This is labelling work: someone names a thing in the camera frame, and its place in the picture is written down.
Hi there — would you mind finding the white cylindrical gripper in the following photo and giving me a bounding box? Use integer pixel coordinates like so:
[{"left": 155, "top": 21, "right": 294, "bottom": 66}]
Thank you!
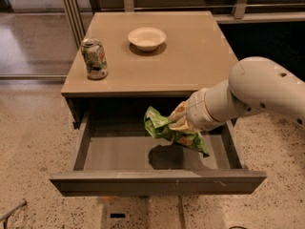
[{"left": 169, "top": 88, "right": 225, "bottom": 133}]

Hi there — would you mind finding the green rice chip bag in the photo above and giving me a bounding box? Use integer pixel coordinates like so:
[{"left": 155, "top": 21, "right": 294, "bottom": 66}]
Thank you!
[{"left": 144, "top": 106, "right": 209, "bottom": 156}]

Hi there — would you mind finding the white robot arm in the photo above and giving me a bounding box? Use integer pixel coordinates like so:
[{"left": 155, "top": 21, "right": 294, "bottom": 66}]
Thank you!
[{"left": 170, "top": 57, "right": 305, "bottom": 132}]

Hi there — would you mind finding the open grey top drawer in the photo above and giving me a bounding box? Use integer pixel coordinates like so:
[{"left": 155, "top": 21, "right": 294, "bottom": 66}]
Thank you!
[{"left": 50, "top": 114, "right": 267, "bottom": 197}]

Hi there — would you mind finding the grey cabinet with tan top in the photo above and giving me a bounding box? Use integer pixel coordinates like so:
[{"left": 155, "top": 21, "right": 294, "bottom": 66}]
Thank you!
[{"left": 61, "top": 11, "right": 237, "bottom": 122}]

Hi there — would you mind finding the white paper bowl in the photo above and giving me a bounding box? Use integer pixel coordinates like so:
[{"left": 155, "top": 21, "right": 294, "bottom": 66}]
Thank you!
[{"left": 128, "top": 27, "right": 167, "bottom": 52}]

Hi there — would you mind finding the crushed patterned drink can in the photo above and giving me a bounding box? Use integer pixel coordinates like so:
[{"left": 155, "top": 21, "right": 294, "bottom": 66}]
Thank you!
[{"left": 81, "top": 38, "right": 108, "bottom": 80}]

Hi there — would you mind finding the floor outlet cover plate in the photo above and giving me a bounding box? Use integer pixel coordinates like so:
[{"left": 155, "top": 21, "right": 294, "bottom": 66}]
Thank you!
[{"left": 101, "top": 198, "right": 149, "bottom": 229}]

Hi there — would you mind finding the grey metal rod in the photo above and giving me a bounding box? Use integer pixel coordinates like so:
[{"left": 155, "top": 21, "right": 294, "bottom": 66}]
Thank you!
[{"left": 0, "top": 199, "right": 27, "bottom": 221}]

